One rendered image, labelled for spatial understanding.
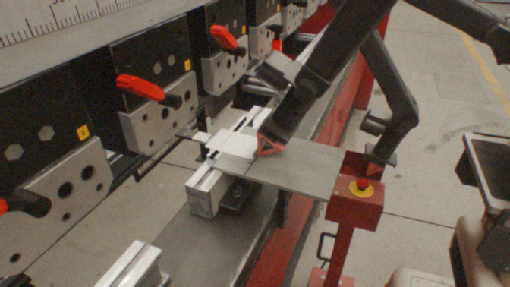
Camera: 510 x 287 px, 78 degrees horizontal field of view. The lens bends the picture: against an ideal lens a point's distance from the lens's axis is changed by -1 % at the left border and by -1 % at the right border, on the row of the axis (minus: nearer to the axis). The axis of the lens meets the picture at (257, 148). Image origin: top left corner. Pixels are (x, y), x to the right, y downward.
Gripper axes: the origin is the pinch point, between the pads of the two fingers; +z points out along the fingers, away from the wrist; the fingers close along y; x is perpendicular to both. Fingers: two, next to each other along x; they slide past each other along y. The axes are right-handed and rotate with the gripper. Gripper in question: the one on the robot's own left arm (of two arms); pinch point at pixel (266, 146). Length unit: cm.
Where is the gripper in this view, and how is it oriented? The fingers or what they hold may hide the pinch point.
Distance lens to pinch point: 74.0
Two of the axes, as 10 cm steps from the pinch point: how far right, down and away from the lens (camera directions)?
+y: -4.1, 5.5, -7.3
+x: 8.1, 5.8, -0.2
